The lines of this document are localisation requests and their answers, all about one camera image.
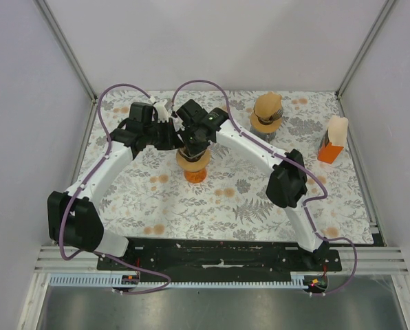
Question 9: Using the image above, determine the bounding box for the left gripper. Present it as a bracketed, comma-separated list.
[144, 118, 184, 151]

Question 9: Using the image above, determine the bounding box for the orange glass dripper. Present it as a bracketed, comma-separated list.
[184, 168, 207, 184]

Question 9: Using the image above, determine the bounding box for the glass coffee server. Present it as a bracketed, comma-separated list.
[250, 126, 276, 143]

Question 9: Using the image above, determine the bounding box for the brown paper coffee filter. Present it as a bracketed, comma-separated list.
[253, 92, 283, 122]

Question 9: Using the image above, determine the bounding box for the orange coffee filter box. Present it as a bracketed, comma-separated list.
[317, 115, 349, 164]

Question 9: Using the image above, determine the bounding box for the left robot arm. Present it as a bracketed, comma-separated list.
[47, 99, 182, 270]

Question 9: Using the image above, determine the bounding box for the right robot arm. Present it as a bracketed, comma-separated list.
[175, 100, 330, 271]

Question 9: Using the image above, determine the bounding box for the floral table mat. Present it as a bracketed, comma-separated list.
[97, 91, 374, 245]

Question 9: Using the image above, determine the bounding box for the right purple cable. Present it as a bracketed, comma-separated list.
[172, 79, 358, 297]

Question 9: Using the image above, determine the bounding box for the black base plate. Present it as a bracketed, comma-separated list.
[96, 236, 343, 284]

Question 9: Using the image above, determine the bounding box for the blue cable duct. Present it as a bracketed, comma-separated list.
[49, 273, 309, 289]

